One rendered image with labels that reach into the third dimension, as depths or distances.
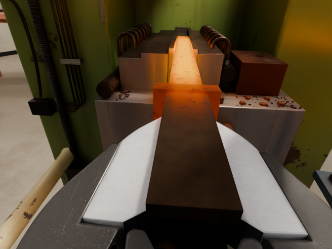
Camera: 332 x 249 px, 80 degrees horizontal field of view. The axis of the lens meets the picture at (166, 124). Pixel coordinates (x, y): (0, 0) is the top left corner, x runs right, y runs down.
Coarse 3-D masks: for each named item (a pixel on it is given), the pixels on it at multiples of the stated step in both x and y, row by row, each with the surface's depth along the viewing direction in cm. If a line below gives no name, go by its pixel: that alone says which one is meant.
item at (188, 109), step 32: (192, 64) 22; (160, 96) 14; (192, 96) 13; (160, 128) 9; (192, 128) 9; (160, 160) 7; (192, 160) 7; (224, 160) 7; (160, 192) 6; (192, 192) 6; (224, 192) 6; (192, 224) 6
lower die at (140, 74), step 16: (160, 32) 67; (176, 32) 59; (192, 32) 67; (144, 48) 47; (160, 48) 42; (208, 48) 42; (128, 64) 39; (144, 64) 39; (160, 64) 38; (208, 64) 38; (128, 80) 41; (144, 80) 40; (160, 80) 40; (208, 80) 39
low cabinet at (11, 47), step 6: (0, 24) 432; (6, 24) 441; (0, 30) 435; (6, 30) 444; (0, 36) 438; (6, 36) 447; (0, 42) 441; (6, 42) 450; (12, 42) 460; (0, 48) 444; (6, 48) 453; (12, 48) 463; (0, 54) 449; (6, 54) 459; (12, 54) 469
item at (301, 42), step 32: (256, 0) 63; (288, 0) 44; (320, 0) 43; (256, 32) 61; (288, 32) 47; (320, 32) 46; (320, 64) 50; (320, 96) 54; (320, 128) 59; (288, 160) 65; (320, 160) 64
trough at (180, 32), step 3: (177, 30) 65; (180, 30) 71; (183, 30) 71; (186, 30) 71; (177, 33) 62; (180, 33) 69; (183, 33) 69; (186, 33) 69; (189, 36) 53; (174, 45) 40; (174, 48) 38
